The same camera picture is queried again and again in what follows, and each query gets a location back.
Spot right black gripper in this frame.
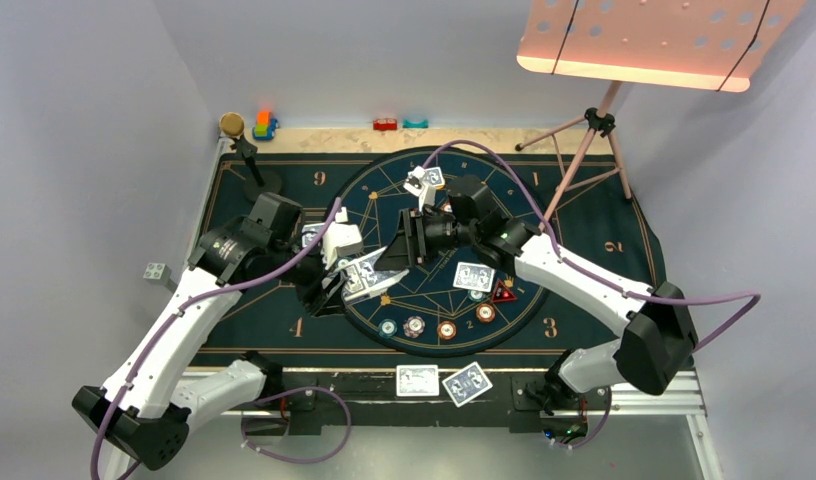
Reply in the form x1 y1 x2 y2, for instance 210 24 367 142
376 206 479 270

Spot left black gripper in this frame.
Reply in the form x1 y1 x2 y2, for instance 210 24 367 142
267 235 349 316

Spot blue playing card deck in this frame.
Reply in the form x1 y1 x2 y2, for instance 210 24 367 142
338 247 409 305

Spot dealt card seat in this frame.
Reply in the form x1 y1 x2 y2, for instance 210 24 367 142
422 167 446 190
300 223 324 250
452 262 496 293

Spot teal poker chip stack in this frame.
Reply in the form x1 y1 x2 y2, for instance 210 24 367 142
377 318 398 338

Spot teal chips seat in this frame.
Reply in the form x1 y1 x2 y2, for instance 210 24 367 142
468 290 485 303

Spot pink blue poker chip stack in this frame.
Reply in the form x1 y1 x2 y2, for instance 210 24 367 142
403 316 425 339

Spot red dealer button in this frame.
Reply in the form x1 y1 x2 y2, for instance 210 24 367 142
490 280 518 304

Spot orange poker chip stack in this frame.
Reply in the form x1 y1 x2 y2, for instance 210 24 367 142
437 321 457 341

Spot orange chips seat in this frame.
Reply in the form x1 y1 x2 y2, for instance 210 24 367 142
475 303 496 324

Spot dealt card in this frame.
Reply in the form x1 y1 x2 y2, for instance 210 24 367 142
442 361 493 408
395 365 440 397

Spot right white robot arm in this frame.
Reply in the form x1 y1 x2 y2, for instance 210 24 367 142
374 175 699 407

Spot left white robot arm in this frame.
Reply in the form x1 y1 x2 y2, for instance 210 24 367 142
72 193 363 471

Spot dark green rectangular poker mat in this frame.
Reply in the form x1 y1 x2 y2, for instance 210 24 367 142
193 146 670 369

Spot round blue poker mat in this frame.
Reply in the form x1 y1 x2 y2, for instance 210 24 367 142
307 147 562 364

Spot teal toy block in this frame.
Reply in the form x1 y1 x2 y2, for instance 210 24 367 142
402 117 429 129

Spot red toy block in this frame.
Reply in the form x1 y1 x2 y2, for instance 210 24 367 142
372 117 399 131

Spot grey lego brick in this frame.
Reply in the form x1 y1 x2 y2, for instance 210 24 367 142
143 262 178 292

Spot orange green blue toy blocks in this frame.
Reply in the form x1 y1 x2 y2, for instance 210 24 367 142
252 110 279 141

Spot pink music stand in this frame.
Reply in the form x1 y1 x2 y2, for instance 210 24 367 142
516 0 805 218

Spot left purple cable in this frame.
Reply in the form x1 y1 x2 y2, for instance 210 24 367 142
89 195 353 480

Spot purple cable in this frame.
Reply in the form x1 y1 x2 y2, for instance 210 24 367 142
421 139 762 452
89 195 353 480

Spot black aluminium mounting rail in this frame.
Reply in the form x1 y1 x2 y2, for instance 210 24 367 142
233 369 581 436

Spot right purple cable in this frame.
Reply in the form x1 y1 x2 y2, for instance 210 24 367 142
421 139 762 452

